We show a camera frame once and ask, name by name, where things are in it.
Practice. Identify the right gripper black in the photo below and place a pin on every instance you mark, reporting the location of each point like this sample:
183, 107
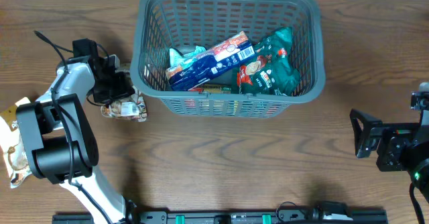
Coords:
395, 138

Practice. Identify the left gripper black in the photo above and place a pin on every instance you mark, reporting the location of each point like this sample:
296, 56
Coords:
112, 92

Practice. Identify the beige mushroom snack bag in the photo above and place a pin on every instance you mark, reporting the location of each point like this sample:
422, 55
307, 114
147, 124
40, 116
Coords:
131, 108

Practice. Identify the light teal small packet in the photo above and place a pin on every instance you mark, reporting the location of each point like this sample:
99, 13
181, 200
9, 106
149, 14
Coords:
177, 58

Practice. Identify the Kleenex tissue multipack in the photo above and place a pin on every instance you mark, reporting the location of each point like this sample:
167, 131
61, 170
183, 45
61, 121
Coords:
211, 63

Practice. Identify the orange red noodle packet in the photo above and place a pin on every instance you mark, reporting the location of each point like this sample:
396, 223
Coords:
212, 88

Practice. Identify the green Nescafe coffee bag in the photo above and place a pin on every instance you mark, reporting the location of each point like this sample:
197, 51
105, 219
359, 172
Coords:
268, 72

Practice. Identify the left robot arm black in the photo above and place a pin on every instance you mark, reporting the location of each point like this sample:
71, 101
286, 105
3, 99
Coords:
59, 143

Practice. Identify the grey plastic basket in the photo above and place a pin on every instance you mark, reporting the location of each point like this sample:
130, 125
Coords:
186, 24

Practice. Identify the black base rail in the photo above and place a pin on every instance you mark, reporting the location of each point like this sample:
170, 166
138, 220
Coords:
323, 212

